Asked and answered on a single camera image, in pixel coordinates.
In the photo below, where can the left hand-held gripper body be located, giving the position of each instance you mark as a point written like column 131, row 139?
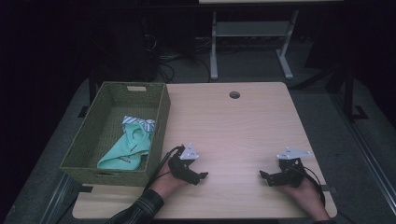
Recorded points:
column 182, row 166

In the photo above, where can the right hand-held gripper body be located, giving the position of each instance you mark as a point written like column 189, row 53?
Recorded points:
column 291, row 174

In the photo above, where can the mint green striped garment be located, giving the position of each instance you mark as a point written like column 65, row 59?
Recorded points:
column 127, row 152

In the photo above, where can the green woven basket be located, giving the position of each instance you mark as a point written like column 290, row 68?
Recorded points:
column 93, row 137

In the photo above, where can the person's left hand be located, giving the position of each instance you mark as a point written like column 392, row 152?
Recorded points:
column 166, row 183

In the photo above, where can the person's right hand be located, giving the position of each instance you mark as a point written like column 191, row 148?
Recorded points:
column 308, row 197

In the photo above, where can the grey tape strip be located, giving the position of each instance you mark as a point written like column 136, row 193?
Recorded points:
column 330, row 189

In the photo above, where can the black metal stand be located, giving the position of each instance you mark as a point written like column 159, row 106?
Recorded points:
column 348, row 93

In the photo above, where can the metal floor rail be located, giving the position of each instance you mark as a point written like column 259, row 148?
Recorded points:
column 367, row 146
column 57, row 199

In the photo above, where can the white metal frame desk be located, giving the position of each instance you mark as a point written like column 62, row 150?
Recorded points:
column 252, row 28

